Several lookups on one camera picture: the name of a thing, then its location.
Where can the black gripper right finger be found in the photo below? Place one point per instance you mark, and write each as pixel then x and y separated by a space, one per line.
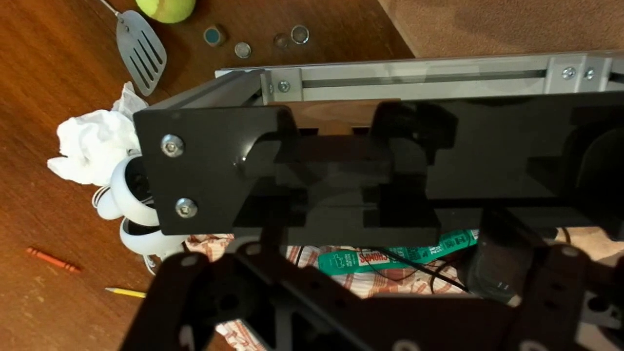
pixel 566 293

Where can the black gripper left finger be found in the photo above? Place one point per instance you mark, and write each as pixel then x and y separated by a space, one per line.
pixel 168 313

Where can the beige towel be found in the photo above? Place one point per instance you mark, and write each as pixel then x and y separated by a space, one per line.
pixel 519 26

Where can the yellow pencil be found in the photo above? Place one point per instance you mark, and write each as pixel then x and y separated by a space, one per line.
pixel 125 293

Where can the red pencil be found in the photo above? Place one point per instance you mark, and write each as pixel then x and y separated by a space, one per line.
pixel 51 258

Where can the aluminium rack with black plate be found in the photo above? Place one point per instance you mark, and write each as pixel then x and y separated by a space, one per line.
pixel 215 169

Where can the red striped cloth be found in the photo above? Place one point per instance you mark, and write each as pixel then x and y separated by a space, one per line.
pixel 382 286

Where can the white crumpled tissue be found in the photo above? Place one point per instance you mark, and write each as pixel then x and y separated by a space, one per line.
pixel 90 147

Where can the small silver coin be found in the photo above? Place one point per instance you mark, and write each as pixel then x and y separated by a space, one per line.
pixel 242 50

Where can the small blue round cap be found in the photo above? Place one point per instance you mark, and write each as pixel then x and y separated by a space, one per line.
pixel 215 36

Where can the yellow-green tennis ball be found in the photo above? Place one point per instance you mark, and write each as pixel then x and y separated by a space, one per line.
pixel 166 9

